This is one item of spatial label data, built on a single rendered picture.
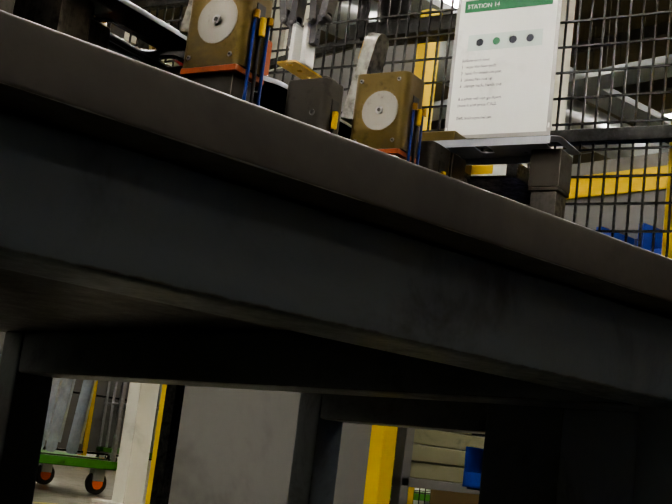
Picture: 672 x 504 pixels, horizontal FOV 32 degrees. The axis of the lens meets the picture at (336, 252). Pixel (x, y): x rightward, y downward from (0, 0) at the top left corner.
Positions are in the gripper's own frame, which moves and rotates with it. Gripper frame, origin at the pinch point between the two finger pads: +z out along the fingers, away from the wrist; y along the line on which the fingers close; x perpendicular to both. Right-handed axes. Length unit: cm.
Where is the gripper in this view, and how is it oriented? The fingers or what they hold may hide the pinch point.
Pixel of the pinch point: (302, 46)
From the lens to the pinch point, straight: 190.5
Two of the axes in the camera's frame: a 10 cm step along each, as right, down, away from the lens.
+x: 5.1, 2.1, 8.3
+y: 8.5, 0.1, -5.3
